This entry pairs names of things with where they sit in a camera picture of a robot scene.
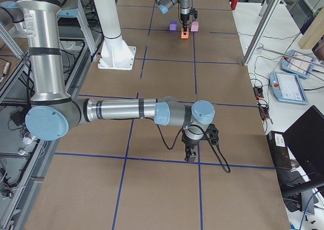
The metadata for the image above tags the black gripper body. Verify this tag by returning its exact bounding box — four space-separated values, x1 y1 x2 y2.
180 13 190 26
181 132 199 153

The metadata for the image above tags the orange foam cube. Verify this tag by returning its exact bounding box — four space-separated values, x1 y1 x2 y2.
181 30 189 39

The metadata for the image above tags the light pink foam cube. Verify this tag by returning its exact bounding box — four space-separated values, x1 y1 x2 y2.
191 21 199 32

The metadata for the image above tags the dark purple foam cube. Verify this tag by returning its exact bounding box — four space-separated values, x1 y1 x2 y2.
169 20 177 31

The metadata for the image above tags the black box on table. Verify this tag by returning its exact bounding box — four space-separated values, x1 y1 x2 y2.
266 131 292 170

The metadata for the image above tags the near blue teach pendant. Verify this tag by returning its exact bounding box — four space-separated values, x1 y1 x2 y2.
269 71 308 105

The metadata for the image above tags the blue teach pendant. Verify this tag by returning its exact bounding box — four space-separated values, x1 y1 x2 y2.
281 50 318 78
269 71 308 105

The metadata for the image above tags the black laptop computer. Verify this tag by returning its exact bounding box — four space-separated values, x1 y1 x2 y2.
283 105 323 178

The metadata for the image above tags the far blue teach pendant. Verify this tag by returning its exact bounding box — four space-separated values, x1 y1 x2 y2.
281 50 318 78

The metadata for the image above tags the wooden plank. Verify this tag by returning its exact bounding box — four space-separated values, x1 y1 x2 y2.
298 8 324 50

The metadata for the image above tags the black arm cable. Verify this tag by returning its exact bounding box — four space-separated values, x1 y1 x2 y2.
155 123 231 174

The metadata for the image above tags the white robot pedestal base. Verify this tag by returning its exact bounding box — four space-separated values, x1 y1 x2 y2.
94 0 136 70

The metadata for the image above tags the aluminium frame post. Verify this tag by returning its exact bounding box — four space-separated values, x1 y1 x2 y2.
242 0 281 66

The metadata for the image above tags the aluminium side rail frame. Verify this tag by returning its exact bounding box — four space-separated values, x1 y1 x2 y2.
0 0 102 230

